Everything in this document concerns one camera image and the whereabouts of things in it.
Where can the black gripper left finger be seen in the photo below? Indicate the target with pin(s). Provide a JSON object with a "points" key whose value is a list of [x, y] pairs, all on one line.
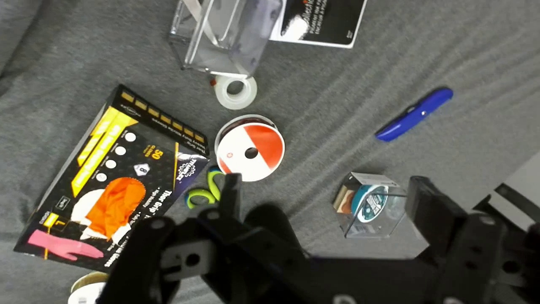
{"points": [[229, 195]]}

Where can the clear box teal ribbon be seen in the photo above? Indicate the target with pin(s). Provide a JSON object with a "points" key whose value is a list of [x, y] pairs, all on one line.
{"points": [[371, 205]]}

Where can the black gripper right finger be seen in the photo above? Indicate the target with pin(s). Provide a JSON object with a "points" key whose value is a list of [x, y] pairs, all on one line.
{"points": [[449, 242]]}

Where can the black glove package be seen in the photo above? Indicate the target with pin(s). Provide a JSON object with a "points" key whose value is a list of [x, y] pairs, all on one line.
{"points": [[111, 187]]}

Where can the clear tape roll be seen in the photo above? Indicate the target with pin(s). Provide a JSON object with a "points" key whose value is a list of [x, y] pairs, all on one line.
{"points": [[221, 94]]}

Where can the red white ribbon spool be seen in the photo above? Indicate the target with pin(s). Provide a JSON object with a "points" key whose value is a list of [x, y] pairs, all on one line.
{"points": [[263, 145]]}

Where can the black booklet white border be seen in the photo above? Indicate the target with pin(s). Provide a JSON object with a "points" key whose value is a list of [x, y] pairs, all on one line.
{"points": [[322, 20]]}

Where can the clear plastic container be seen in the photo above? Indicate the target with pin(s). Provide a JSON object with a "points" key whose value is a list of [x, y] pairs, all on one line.
{"points": [[224, 35]]}

